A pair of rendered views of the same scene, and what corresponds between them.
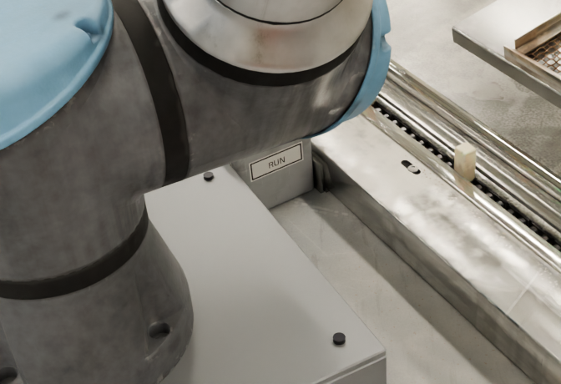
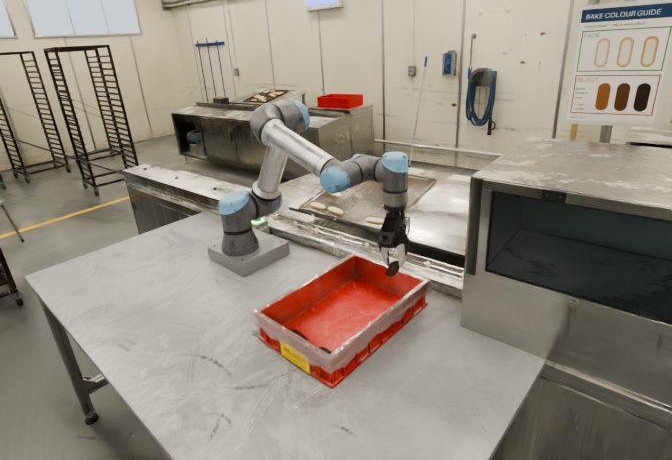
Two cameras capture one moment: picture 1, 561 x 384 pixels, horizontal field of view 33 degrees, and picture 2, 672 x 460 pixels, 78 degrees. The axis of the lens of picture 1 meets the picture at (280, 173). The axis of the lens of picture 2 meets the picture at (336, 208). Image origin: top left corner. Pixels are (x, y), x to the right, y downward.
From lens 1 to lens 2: 123 cm
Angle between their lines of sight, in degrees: 25
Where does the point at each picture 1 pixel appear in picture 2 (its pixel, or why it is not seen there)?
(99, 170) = (249, 214)
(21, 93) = (241, 202)
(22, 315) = (238, 237)
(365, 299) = not seen: hidden behind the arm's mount
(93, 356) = (248, 243)
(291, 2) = (272, 189)
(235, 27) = (265, 193)
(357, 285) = not seen: hidden behind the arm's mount
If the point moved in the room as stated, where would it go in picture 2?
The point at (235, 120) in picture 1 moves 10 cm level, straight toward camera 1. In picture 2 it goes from (264, 207) to (272, 215)
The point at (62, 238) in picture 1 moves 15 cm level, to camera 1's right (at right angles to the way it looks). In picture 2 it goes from (244, 224) to (280, 216)
